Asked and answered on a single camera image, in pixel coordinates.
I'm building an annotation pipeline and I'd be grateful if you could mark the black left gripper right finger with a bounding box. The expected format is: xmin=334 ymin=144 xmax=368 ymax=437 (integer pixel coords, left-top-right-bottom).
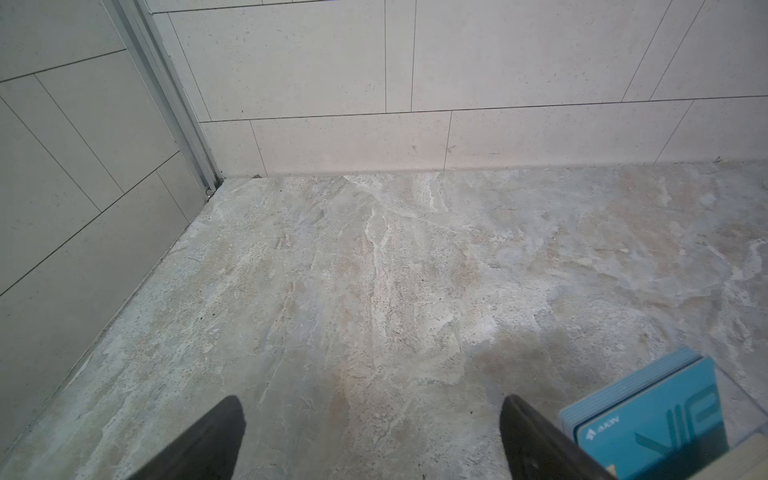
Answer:
xmin=499 ymin=394 xmax=614 ymax=480

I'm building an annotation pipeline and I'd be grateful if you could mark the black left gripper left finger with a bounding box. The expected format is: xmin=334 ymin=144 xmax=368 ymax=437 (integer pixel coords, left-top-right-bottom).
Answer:
xmin=129 ymin=395 xmax=246 ymax=480

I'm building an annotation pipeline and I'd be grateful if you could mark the teal card in stand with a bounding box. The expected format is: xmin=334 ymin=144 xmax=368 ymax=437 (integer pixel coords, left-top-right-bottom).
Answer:
xmin=559 ymin=348 xmax=729 ymax=479

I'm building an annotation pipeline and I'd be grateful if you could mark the beige card in stand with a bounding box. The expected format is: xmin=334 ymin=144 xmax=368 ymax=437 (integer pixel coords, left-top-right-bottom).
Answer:
xmin=633 ymin=433 xmax=767 ymax=479

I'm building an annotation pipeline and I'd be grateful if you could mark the left corner metal post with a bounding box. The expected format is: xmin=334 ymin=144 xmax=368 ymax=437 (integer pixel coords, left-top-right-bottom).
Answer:
xmin=103 ymin=0 xmax=222 ymax=197

